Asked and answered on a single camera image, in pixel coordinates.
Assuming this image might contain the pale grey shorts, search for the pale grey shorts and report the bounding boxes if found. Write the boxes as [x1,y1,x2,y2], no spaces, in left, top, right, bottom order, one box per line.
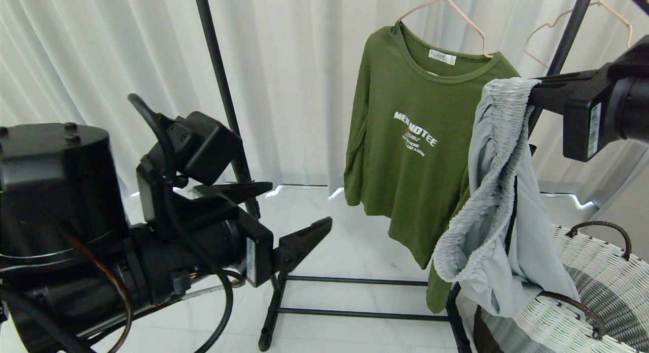
[434,78,584,318]

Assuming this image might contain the pink clothes hanger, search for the pink clothes hanger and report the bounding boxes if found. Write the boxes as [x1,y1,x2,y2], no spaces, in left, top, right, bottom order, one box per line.
[397,0,493,59]
[524,0,634,69]

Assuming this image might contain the black clothes rack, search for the black clothes rack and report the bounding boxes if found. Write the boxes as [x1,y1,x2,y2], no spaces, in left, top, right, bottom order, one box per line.
[193,0,596,353]

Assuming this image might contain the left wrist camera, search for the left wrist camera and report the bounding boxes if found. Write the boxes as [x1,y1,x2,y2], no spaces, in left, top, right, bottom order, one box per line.
[136,111,243,232]

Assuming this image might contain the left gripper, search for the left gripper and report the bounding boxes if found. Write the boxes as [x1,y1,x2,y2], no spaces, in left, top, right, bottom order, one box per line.
[133,182,333,306]

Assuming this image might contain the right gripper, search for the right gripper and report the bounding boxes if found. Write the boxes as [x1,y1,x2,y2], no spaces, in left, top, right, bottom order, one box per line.
[527,69,649,162]

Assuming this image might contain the black cable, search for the black cable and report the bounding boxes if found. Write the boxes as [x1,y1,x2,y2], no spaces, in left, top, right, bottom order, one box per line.
[0,93,235,353]

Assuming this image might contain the white laundry basket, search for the white laundry basket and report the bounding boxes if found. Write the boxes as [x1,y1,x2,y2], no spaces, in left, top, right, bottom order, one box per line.
[474,221,649,353]

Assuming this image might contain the white curtain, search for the white curtain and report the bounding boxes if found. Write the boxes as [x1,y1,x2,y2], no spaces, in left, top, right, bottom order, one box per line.
[0,0,649,207]

